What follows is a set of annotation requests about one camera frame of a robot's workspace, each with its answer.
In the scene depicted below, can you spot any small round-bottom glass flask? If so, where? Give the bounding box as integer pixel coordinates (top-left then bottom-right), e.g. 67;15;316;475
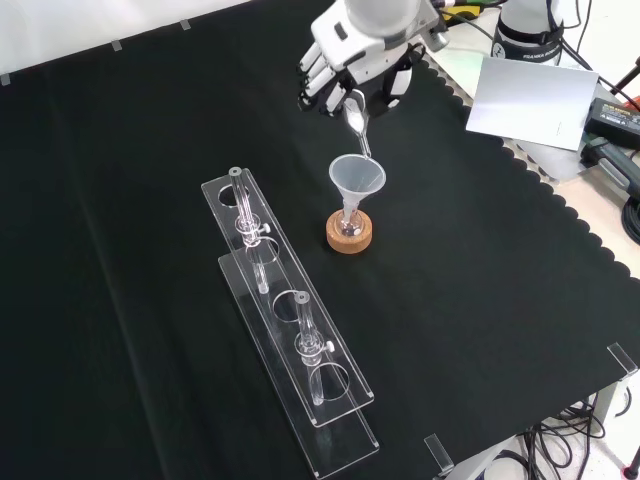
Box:
337;207;364;238

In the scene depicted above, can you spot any pale board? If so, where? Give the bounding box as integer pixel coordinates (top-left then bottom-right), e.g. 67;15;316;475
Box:
465;56;600;151

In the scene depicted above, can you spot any black power adapter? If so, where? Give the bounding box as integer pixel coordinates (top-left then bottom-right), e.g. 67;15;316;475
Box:
583;96;640;137

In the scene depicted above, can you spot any cork ring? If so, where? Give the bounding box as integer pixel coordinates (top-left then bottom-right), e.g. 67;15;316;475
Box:
325;209;375;255

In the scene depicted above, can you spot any clear acrylic edge clip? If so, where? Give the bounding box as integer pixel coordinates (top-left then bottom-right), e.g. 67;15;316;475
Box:
606;342;640;377
423;433;455;477

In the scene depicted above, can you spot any translucent plastic funnel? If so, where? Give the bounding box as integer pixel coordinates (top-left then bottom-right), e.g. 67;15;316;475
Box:
328;154;387;222

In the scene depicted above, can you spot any black bench cloth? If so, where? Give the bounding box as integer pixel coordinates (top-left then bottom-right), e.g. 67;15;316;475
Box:
0;0;640;480

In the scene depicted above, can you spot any yellow stop button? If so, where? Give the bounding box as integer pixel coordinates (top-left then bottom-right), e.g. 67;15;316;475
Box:
440;0;497;26

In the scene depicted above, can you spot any clear acrylic funnel stand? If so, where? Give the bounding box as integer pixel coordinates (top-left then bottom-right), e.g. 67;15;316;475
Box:
200;166;380;480

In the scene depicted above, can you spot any coiled black cable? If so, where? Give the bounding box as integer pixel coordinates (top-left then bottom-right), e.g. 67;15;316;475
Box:
621;195;640;242

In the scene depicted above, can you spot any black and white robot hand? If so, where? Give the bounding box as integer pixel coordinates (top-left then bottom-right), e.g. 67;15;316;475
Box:
297;0;441;120

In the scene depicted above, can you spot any black cable bundle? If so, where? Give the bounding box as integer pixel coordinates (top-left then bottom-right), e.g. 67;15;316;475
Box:
509;392;632;480

